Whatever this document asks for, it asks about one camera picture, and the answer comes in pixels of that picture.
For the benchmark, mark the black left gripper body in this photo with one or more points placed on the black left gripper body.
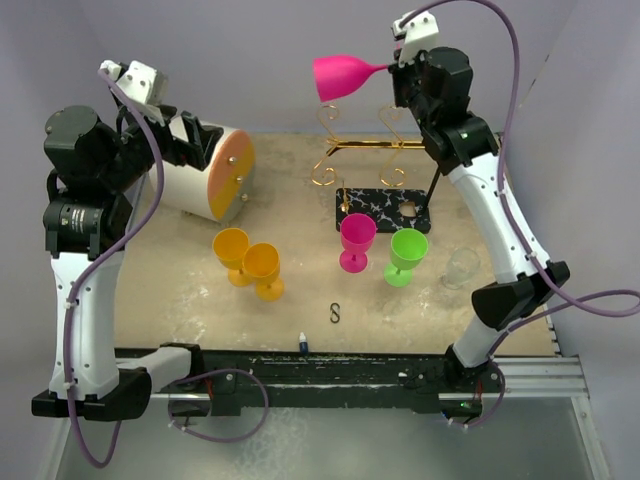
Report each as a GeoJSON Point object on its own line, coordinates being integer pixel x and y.
{"type": "Point", "coordinates": [178, 152]}

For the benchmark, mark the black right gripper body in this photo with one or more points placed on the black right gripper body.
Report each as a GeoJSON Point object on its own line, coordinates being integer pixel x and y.
{"type": "Point", "coordinates": [407, 80]}

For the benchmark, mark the pink wine glass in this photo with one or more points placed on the pink wine glass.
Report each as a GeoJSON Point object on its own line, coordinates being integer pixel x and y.
{"type": "Point", "coordinates": [338, 76]}
{"type": "Point", "coordinates": [357, 234]}

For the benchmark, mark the orange wine glass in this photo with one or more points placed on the orange wine glass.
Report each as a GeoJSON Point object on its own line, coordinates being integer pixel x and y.
{"type": "Point", "coordinates": [261, 263]}
{"type": "Point", "coordinates": [230, 246]}

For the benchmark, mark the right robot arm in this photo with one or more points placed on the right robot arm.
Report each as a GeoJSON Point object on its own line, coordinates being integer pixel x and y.
{"type": "Point", "coordinates": [434, 86]}

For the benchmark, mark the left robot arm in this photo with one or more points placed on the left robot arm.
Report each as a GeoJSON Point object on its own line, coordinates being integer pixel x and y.
{"type": "Point", "coordinates": [94, 165]}

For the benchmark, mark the black marble rack base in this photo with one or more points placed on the black marble rack base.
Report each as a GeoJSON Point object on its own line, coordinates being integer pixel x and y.
{"type": "Point", "coordinates": [391, 209]}

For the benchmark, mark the orange wine glass front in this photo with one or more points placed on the orange wine glass front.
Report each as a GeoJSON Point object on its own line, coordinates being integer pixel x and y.
{"type": "Point", "coordinates": [261, 263]}

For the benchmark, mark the pink wine glass on table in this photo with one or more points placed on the pink wine glass on table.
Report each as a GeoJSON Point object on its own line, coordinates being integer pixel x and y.
{"type": "Point", "coordinates": [357, 234]}

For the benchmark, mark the green wine glass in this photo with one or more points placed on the green wine glass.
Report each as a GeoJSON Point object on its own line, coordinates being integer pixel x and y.
{"type": "Point", "coordinates": [408, 247]}

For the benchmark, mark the white round drawer box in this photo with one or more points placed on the white round drawer box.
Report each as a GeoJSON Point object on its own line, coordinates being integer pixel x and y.
{"type": "Point", "coordinates": [218, 192]}

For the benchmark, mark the clear glass cup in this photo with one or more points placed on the clear glass cup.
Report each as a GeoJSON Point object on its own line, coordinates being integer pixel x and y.
{"type": "Point", "coordinates": [462, 266]}

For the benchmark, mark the black S hook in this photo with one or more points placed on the black S hook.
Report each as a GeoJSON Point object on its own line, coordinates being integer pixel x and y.
{"type": "Point", "coordinates": [335, 313]}

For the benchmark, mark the small white dropper bottle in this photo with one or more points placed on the small white dropper bottle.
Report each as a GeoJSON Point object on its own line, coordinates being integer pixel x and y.
{"type": "Point", "coordinates": [303, 344]}

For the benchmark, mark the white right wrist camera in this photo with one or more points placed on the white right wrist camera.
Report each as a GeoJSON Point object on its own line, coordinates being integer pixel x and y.
{"type": "Point", "coordinates": [419, 34]}

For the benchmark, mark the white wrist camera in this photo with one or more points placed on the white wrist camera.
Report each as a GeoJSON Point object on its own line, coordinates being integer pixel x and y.
{"type": "Point", "coordinates": [144, 85]}
{"type": "Point", "coordinates": [419, 34]}

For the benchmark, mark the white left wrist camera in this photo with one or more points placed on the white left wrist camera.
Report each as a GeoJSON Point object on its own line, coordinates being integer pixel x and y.
{"type": "Point", "coordinates": [144, 85]}

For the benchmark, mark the gold wire wine glass rack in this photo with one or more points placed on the gold wire wine glass rack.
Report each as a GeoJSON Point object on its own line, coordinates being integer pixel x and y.
{"type": "Point", "coordinates": [389, 175]}

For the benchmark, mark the aluminium frame rail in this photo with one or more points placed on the aluminium frame rail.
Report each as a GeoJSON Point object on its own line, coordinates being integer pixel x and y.
{"type": "Point", "coordinates": [543, 377]}

